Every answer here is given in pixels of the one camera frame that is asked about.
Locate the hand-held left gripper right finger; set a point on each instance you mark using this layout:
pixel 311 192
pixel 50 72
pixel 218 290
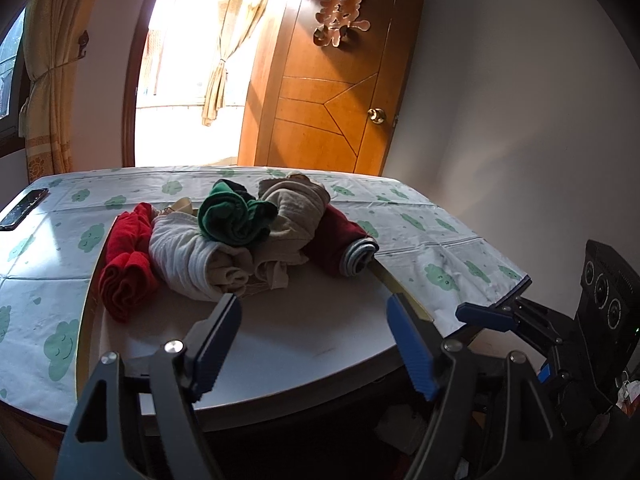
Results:
pixel 412 355

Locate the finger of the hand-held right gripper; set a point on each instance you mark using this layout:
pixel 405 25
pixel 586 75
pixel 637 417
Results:
pixel 545 372
pixel 482 314

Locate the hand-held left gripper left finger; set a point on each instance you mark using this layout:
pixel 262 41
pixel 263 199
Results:
pixel 215 355

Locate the white round tray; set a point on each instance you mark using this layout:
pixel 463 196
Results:
pixel 300 340

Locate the beige stitched underwear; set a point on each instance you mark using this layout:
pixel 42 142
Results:
pixel 267 274

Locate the white underwear dark print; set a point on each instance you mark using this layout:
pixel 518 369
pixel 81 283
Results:
pixel 185 252

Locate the red underwear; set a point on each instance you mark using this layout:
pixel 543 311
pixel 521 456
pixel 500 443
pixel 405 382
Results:
pixel 127 270

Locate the maroon underwear grey waistband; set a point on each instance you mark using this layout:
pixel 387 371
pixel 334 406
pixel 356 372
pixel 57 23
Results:
pixel 332 240

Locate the green and black underwear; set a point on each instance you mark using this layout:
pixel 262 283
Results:
pixel 225 215

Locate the cream eyelet underwear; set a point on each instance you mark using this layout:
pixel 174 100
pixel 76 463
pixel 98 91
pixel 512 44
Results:
pixel 180 205
pixel 295 215

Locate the white green cloud tablecloth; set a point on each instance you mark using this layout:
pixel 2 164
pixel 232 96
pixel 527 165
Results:
pixel 440 240

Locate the brass door knob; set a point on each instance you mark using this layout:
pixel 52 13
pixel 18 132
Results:
pixel 376 116

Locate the black smartphone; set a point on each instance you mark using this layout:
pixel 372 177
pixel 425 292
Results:
pixel 22 207

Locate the orange wooden door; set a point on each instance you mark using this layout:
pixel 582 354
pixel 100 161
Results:
pixel 310 125

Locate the tied yellow curtain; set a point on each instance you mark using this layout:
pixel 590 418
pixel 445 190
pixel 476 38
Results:
pixel 220 85

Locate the beige patterned curtain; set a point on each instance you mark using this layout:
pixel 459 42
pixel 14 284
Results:
pixel 50 110

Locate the pale cutout door decoration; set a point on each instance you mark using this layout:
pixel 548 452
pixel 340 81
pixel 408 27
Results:
pixel 335 20

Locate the dark framed window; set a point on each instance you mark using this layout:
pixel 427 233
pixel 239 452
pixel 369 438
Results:
pixel 7 85

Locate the dark brown door frame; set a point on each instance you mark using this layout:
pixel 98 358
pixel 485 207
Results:
pixel 131 110

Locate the dark wall hook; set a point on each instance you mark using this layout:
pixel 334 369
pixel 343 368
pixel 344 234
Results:
pixel 82 42

